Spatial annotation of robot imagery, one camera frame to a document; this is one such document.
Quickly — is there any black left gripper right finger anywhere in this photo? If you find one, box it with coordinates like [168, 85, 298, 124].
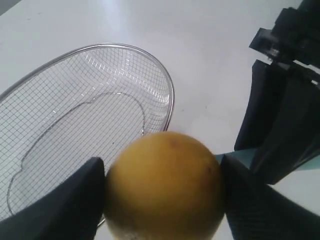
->
[220, 154, 320, 240]

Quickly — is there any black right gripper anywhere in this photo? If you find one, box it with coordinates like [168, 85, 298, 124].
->
[234, 0, 320, 151]

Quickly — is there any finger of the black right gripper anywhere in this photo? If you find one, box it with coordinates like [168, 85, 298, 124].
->
[250, 71, 320, 185]

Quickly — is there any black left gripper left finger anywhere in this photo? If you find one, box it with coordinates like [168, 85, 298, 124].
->
[0, 157, 105, 240]

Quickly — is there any teal handled vegetable peeler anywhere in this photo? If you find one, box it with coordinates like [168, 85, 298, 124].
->
[214, 148, 320, 171]

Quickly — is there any yellow lemon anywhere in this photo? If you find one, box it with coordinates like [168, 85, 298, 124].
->
[104, 131, 225, 240]

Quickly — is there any oval wire mesh basket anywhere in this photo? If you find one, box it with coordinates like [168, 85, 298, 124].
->
[0, 43, 175, 220]

